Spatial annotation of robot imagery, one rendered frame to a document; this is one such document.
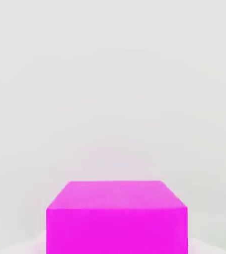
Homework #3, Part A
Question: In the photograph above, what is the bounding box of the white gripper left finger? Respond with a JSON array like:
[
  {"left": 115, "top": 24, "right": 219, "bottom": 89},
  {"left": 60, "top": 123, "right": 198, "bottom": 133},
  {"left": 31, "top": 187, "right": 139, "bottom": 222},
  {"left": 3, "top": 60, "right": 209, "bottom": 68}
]
[{"left": 0, "top": 229, "right": 47, "bottom": 254}]

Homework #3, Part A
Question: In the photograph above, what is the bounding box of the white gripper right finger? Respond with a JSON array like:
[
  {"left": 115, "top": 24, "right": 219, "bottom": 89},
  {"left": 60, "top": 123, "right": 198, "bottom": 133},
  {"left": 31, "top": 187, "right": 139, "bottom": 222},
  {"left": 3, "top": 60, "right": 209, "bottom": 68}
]
[{"left": 187, "top": 237, "right": 226, "bottom": 254}]

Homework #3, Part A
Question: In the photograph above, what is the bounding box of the small magenta cube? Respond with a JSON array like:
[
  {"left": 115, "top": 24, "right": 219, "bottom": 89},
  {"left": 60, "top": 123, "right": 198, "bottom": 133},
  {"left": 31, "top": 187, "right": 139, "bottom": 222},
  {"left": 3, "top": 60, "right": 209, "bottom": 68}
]
[{"left": 46, "top": 180, "right": 189, "bottom": 254}]

